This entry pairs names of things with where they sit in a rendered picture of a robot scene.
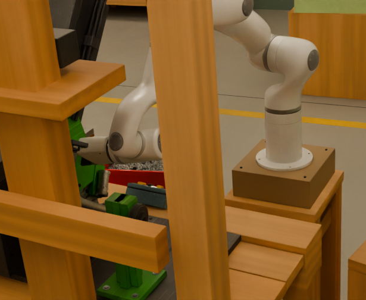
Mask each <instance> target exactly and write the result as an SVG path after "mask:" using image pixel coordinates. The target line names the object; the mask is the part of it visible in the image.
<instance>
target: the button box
mask: <svg viewBox="0 0 366 300"><path fill-rule="evenodd" d="M126 194H128V195H133V196H137V203H139V204H144V205H149V206H152V207H157V208H163V209H166V208H167V197H166V191H165V189H161V188H157V187H152V186H146V185H140V184H137V183H135V184H134V183H128V184H127V189H126Z"/></svg>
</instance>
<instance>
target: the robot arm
mask: <svg viewBox="0 0 366 300"><path fill-rule="evenodd" d="M253 7H254V1H253V0H212V16H213V26H214V30H216V31H218V32H221V33H223V34H225V35H227V36H229V37H231V38H233V39H234V40H235V41H237V42H238V43H240V44H241V45H242V46H243V47H244V48H245V49H246V52H247V56H248V60H249V62H250V63H251V64H252V65H253V66H254V67H256V68H257V69H259V70H262V71H267V72H271V73H277V74H283V75H284V82H281V83H277V84H274V85H272V86H270V87H268V88H267V90H266V91H265V95H264V112H265V146H266V148H265V149H263V150H261V151H259V153H257V155H256V163H257V164H258V165H259V166H261V167H262V168H265V169H267V170H273V171H293V170H298V169H302V168H304V167H306V166H308V165H310V164H311V163H312V159H313V156H312V153H311V152H310V151H309V150H307V149H305V148H303V147H302V108H301V97H302V89H303V88H304V85H305V83H306V82H307V81H308V79H309V78H310V77H311V76H312V75H313V74H314V72H315V71H316V69H317V67H318V65H319V61H320V58H319V53H318V49H317V47H316V46H315V45H314V44H313V43H312V42H310V41H308V40H305V39H301V38H296V37H288V36H281V35H274V34H272V33H271V30H270V27H269V25H268V24H267V23H266V21H265V20H264V19H263V18H262V17H261V16H259V15H258V14H257V13H256V12H255V11H253ZM156 103H157V99H156V93H155V82H154V70H153V64H152V52H151V41H150V43H149V48H148V53H147V56H146V61H145V66H144V69H143V74H142V79H141V81H140V83H139V85H138V86H137V87H136V88H135V89H133V90H132V91H131V92H130V93H128V94H127V95H126V96H125V97H124V98H123V99H122V101H121V102H120V103H119V105H118V107H117V109H116V111H115V114H114V117H113V120H112V125H111V128H110V133H109V137H103V136H97V137H83V138H80V139H79V140H74V139H72V140H71V144H72V148H73V146H78V148H77V150H74V149H73V153H78V155H79V156H81V157H82V160H81V163H80V165H81V166H86V165H92V163H93V165H97V164H98V165H104V164H112V163H116V164H122V165H123V164H130V163H140V162H145V161H156V160H162V150H161V139H160V133H159V127H158V128H153V129H145V130H138V127H139V124H140V121H141V119H142V117H143V116H144V114H145V113H146V112H147V110H148V109H149V108H150V107H151V106H153V105H155V104H156ZM80 147H81V148H82V149H80Z"/></svg>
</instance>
